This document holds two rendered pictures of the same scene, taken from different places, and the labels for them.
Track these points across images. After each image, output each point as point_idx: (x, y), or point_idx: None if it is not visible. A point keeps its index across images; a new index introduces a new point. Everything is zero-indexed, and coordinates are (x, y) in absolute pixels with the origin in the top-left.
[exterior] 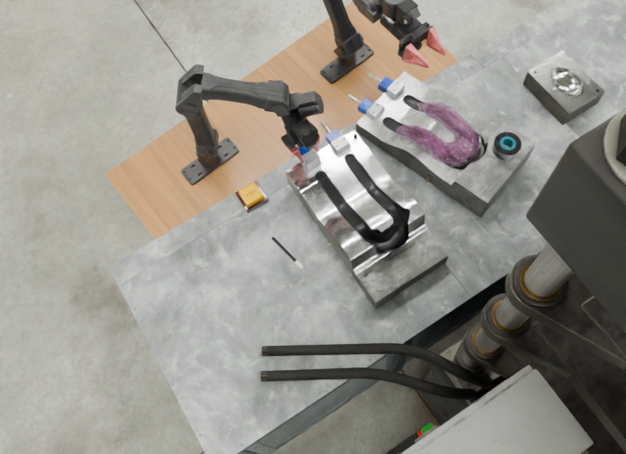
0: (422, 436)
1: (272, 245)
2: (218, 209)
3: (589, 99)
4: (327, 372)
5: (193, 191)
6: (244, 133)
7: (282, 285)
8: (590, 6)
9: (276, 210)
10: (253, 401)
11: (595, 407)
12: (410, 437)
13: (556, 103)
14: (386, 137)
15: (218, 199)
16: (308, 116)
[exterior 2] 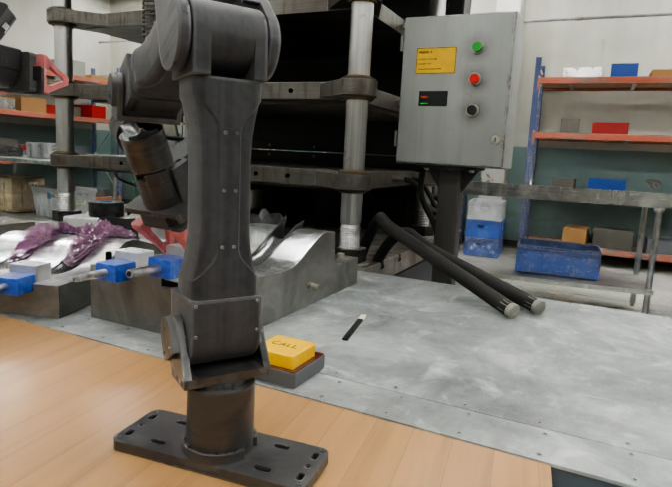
0: (484, 46)
1: (358, 338)
2: (352, 400)
3: (11, 218)
4: (466, 263)
5: (344, 452)
6: (84, 426)
7: (409, 322)
8: None
9: None
10: (567, 312)
11: (380, 96)
12: None
13: (15, 226)
14: (89, 270)
15: (325, 409)
16: (13, 360)
